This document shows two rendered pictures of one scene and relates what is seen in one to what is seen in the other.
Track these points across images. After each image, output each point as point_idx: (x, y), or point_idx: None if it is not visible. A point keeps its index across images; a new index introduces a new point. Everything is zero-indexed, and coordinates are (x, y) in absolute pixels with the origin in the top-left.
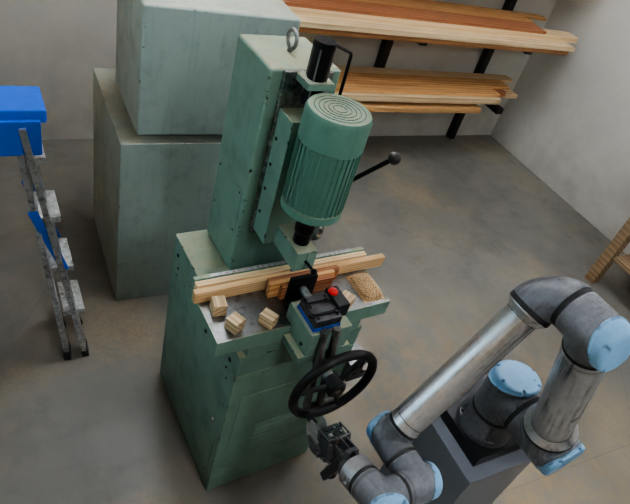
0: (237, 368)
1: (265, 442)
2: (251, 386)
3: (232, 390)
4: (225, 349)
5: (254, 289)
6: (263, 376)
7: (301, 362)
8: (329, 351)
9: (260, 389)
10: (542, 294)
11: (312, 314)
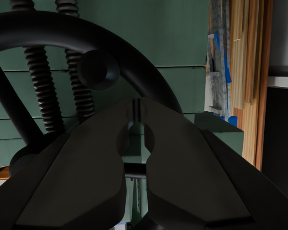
0: (205, 90)
1: None
2: (170, 24)
3: (207, 28)
4: (230, 143)
5: None
6: (151, 47)
7: (129, 159)
8: None
9: (148, 3)
10: None
11: (126, 226)
